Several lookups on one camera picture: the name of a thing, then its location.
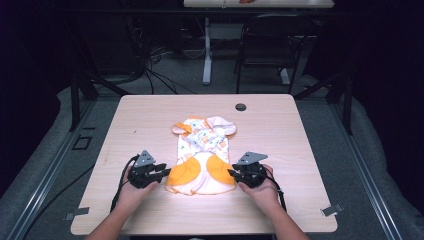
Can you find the white power strip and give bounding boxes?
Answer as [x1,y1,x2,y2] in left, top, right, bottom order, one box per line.
[279,67,292,86]

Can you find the white desk with metal leg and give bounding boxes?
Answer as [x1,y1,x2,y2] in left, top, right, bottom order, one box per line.
[182,0,336,86]

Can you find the person's left hand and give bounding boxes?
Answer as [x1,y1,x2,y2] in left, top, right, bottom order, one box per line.
[116,166,160,214]

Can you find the grey tape strip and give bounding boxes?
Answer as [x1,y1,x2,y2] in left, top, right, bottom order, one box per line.
[64,206,91,222]
[320,203,344,217]

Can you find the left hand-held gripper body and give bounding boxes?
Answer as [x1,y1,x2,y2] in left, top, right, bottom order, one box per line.
[127,149,163,190]

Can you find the black floor cables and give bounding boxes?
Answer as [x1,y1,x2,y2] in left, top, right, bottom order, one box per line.
[124,16,198,96]

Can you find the person's right hand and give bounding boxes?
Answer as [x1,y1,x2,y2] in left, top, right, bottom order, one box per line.
[237,164,283,215]

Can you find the black metal stand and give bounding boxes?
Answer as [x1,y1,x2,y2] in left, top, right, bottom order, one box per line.
[293,68,355,136]
[68,69,131,132]

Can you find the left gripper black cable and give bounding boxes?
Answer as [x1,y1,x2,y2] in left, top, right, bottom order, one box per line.
[109,154,140,214]

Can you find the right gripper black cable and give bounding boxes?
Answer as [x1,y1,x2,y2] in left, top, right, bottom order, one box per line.
[263,165,288,213]

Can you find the aluminium floor rail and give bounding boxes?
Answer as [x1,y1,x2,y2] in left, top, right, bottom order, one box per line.
[328,99,404,240]
[7,99,98,240]

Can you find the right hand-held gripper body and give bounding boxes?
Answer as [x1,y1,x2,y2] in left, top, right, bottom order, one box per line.
[235,151,269,189]

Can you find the black folding chair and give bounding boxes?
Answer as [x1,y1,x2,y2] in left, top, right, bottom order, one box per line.
[233,13,316,96]

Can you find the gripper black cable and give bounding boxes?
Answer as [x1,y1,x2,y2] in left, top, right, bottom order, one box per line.
[263,165,288,213]
[109,154,140,214]

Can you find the orange and white baby garment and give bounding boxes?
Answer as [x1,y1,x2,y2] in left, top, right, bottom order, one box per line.
[165,115,238,196]

